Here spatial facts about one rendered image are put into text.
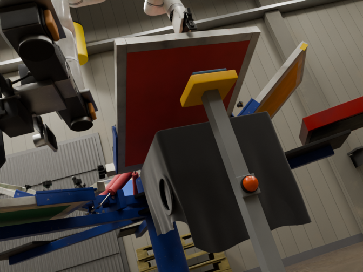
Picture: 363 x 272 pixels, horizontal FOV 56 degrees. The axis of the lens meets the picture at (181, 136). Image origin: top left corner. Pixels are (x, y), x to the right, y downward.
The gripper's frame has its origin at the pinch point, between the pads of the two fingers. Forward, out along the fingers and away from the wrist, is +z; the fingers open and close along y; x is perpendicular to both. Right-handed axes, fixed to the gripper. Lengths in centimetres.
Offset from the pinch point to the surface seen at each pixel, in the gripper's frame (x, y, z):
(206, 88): -13.0, 14.9, 42.2
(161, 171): -21, -24, 41
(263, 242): -11, 2, 81
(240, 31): 20.4, 1.9, 0.5
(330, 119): 98, -61, 6
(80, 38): -8, -287, -412
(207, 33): 6.4, 1.8, 0.6
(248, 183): -12, 10, 69
